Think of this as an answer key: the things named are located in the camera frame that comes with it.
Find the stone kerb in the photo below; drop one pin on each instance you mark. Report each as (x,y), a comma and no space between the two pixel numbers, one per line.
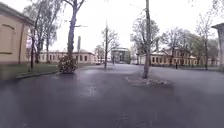
(35,75)

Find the group of bare trees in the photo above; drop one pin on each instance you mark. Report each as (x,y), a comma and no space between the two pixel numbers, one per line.
(41,30)

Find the grey building corner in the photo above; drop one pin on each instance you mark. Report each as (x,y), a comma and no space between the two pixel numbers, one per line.
(220,43)

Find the large bare tree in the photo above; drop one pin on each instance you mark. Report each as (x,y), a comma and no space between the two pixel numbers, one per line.
(71,30)

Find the tall chimney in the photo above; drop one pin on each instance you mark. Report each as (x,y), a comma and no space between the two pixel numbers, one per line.
(79,43)

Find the grass strip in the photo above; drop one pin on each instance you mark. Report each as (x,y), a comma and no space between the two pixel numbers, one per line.
(20,69)

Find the yellow building with windows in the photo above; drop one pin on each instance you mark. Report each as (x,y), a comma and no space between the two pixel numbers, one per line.
(170,57)

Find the grey asphalt road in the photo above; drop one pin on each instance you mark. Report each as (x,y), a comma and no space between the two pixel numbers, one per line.
(100,100)

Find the row of trees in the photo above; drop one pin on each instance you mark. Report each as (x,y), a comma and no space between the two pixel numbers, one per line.
(196,43)

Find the tall bare tree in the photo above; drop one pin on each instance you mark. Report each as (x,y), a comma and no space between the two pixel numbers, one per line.
(147,40)

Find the bush at tree foot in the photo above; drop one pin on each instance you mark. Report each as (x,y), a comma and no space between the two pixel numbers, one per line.
(67,64)

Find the long low beige building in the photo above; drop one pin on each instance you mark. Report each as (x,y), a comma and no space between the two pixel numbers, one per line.
(63,56)

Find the thin bare tree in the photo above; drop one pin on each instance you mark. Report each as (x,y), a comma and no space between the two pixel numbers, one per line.
(106,46)

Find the small dark pavilion building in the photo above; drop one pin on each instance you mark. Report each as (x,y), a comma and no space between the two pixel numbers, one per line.
(120,55)

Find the gravel patch round tree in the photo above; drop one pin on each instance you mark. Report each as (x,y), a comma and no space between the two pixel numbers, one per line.
(146,81)

